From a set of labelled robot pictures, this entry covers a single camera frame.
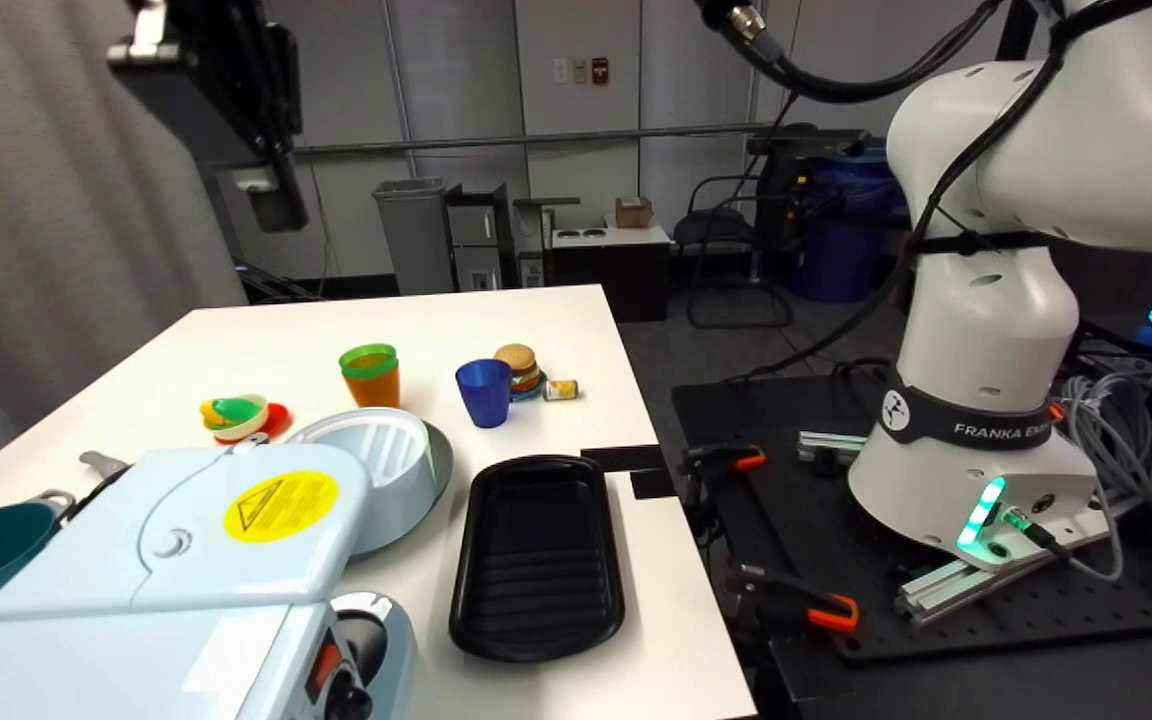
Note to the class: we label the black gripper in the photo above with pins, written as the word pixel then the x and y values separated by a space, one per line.
pixel 239 61

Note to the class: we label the light blue toy coffee maker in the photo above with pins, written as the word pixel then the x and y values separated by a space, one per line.
pixel 96 575

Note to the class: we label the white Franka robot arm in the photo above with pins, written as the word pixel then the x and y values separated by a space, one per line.
pixel 990 332

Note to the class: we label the grey cabinet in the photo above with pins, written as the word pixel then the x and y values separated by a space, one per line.
pixel 481 241
pixel 409 241

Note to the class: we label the green plastic cup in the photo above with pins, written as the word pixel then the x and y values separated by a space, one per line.
pixel 369 360

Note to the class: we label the green toy plate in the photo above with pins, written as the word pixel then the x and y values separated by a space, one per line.
pixel 240 407

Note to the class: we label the orange plastic cup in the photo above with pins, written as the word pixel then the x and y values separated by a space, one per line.
pixel 373 394

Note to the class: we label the red toy plate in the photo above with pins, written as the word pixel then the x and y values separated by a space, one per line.
pixel 280 422

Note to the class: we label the grey curtain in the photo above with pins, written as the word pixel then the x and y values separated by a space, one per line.
pixel 18 267

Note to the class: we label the blue plastic cup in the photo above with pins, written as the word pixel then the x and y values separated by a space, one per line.
pixel 487 394

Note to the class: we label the toy hamburger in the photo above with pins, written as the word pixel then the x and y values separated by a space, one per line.
pixel 519 360

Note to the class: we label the toy burger on plate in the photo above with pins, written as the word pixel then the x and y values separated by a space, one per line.
pixel 534 394

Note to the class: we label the grey round plate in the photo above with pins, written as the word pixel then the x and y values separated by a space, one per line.
pixel 447 470

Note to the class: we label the black low cabinet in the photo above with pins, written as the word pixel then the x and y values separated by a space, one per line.
pixel 603 272

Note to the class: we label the small toy can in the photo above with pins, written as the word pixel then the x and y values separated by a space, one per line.
pixel 567 389

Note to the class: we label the small cardboard box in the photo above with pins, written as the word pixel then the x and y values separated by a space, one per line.
pixel 632 212

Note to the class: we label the black office chair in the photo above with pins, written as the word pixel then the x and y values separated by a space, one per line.
pixel 730 224

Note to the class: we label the black ribbed tray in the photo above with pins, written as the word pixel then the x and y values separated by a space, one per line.
pixel 536 562

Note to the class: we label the blue bin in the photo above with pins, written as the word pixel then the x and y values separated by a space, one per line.
pixel 841 224

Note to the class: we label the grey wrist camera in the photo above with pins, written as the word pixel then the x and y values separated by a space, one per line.
pixel 139 32

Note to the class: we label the grey wall rail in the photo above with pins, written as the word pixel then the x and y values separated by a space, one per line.
pixel 536 136

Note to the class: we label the red white wall sign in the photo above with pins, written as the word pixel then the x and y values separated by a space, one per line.
pixel 589 68

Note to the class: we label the aluminium extrusion rail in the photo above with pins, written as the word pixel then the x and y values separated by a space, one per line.
pixel 990 575
pixel 828 444

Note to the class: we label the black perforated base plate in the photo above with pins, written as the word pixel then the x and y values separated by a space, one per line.
pixel 789 534

